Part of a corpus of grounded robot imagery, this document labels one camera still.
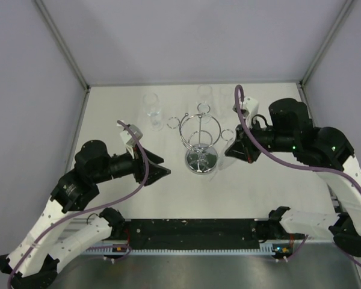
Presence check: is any white slotted cable duct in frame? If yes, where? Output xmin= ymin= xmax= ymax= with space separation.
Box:
xmin=82 ymin=243 xmax=289 ymax=256

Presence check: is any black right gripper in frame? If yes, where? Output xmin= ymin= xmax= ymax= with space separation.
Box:
xmin=225 ymin=116 xmax=297 ymax=164

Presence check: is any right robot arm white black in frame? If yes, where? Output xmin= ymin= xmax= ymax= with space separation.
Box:
xmin=224 ymin=98 xmax=361 ymax=257

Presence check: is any clear removed champagne glass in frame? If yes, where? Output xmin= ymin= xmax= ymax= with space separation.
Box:
xmin=219 ymin=85 xmax=233 ymax=122

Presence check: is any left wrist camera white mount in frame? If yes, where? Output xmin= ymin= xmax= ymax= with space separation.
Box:
xmin=117 ymin=124 xmax=143 ymax=158

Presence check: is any aluminium frame post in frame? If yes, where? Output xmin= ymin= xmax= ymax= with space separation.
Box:
xmin=32 ymin=0 xmax=90 ymax=92
xmin=299 ymin=0 xmax=357 ymax=89

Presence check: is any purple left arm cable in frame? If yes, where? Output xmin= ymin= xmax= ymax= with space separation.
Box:
xmin=6 ymin=120 xmax=148 ymax=289

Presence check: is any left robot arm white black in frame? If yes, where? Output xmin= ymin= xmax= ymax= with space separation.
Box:
xmin=0 ymin=140 xmax=171 ymax=288

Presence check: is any left aluminium frame post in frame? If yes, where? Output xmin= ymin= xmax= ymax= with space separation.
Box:
xmin=32 ymin=0 xmax=90 ymax=92

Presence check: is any chrome wire wine glass rack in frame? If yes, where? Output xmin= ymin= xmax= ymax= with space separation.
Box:
xmin=167 ymin=103 xmax=235 ymax=175

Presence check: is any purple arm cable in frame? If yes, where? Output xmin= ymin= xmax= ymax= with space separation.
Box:
xmin=6 ymin=120 xmax=148 ymax=289
xmin=233 ymin=84 xmax=361 ymax=269

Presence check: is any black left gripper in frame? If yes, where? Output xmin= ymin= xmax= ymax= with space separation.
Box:
xmin=93 ymin=142 xmax=171 ymax=185

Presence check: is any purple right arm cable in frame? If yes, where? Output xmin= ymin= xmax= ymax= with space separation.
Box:
xmin=233 ymin=84 xmax=361 ymax=269

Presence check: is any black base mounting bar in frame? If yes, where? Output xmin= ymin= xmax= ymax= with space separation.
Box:
xmin=123 ymin=219 xmax=271 ymax=250

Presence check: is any right aluminium frame post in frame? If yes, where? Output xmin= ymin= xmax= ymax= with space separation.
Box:
xmin=299 ymin=0 xmax=357 ymax=89

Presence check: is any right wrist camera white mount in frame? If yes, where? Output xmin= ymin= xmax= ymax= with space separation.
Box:
xmin=239 ymin=97 xmax=259 ymax=128

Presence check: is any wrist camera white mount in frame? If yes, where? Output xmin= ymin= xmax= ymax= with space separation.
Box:
xmin=117 ymin=124 xmax=143 ymax=158
xmin=239 ymin=97 xmax=259 ymax=128

